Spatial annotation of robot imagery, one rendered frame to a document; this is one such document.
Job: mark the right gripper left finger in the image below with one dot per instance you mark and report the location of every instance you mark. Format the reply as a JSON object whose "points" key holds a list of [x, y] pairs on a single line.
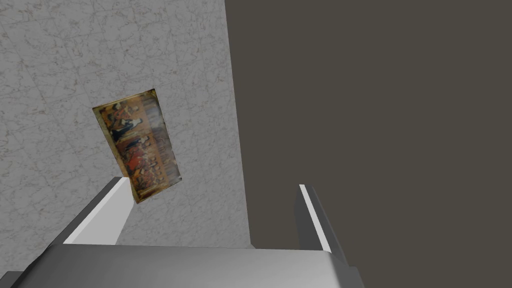
{"points": [[103, 218]]}

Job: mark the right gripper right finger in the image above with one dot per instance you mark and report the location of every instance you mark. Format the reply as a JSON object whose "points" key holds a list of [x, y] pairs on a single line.
{"points": [[314, 222]]}

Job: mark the brown and orange wall painting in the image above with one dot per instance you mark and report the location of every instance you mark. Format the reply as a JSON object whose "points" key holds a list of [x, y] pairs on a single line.
{"points": [[138, 146]]}

